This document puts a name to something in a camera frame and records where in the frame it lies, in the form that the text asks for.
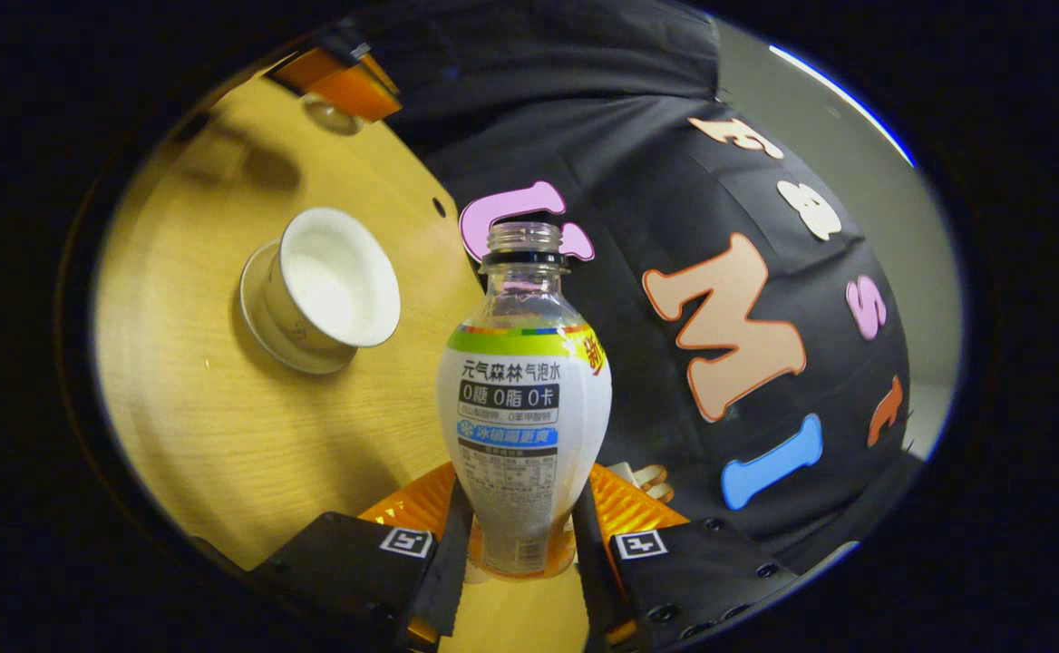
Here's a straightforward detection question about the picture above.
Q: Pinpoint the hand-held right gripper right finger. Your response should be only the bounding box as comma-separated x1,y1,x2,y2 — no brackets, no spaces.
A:
571,463,802,649

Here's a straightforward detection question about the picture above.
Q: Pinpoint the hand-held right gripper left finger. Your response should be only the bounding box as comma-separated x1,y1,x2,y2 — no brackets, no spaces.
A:
248,463,476,649

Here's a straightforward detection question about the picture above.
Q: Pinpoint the cream teacup lid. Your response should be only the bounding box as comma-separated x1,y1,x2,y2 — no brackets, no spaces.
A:
301,91,367,137

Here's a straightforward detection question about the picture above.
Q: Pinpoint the clear water bottle white label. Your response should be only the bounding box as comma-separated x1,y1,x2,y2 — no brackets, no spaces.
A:
436,220,613,581

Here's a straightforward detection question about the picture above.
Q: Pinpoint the cream ceramic teacup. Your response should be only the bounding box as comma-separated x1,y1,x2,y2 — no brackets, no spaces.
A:
262,207,402,356

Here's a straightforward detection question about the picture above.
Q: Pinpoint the cream ceramic saucer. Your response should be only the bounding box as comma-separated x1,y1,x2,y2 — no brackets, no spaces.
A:
239,240,358,375

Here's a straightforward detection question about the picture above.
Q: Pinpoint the black backdrop cloth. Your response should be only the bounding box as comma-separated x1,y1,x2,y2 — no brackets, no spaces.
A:
348,0,925,572

